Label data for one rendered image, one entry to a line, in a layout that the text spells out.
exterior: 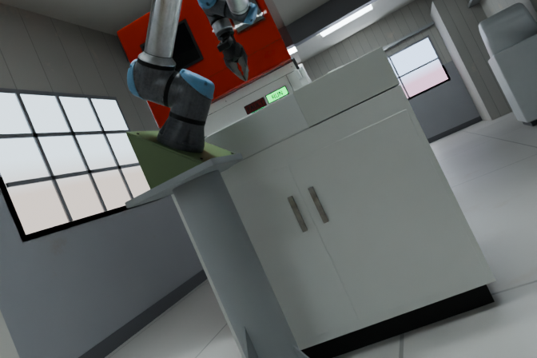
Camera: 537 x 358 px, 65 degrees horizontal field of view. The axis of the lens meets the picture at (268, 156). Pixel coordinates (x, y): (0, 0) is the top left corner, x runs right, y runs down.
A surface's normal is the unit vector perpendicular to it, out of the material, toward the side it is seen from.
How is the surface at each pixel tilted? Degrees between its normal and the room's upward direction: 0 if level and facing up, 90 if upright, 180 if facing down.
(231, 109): 90
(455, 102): 90
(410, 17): 90
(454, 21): 90
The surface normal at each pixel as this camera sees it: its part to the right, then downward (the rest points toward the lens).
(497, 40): -0.45, -0.05
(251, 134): -0.22, 0.04
